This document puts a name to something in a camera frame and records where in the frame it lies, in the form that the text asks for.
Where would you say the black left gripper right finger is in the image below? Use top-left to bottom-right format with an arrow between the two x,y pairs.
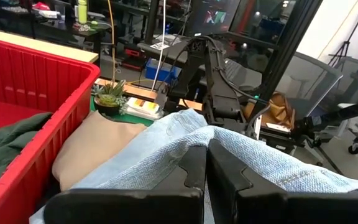
206,139 -> 358,224

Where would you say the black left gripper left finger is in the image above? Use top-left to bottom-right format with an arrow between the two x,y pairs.
44,146 -> 208,224

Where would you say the beige garment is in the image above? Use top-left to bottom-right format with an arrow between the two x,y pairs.
52,111 -> 148,191

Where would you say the pale blue denim garment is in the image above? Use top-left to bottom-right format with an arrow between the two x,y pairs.
29,108 -> 358,224

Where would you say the dark green garment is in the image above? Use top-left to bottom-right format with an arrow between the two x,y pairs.
0,112 -> 53,198

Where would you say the red plastic laundry bin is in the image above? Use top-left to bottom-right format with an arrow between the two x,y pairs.
0,35 -> 101,224

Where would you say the green table mat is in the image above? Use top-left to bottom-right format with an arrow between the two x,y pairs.
89,96 -> 155,127

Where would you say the orange and white card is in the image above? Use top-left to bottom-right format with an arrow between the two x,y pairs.
124,96 -> 164,121

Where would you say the brown paper bag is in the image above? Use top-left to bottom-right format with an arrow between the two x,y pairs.
244,91 -> 295,131

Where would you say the small artificial potted plant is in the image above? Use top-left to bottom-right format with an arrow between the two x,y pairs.
91,80 -> 129,118

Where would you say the blue storage box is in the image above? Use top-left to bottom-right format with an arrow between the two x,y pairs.
144,58 -> 178,84

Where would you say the light wood table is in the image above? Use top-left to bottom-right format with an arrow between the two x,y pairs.
0,27 -> 99,63

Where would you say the black tripod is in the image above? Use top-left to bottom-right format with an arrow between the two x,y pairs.
327,11 -> 358,68

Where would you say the dark monitor screen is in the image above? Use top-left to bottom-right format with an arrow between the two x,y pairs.
185,0 -> 242,37

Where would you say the green bottle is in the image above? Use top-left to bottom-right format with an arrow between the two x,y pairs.
77,0 -> 88,25

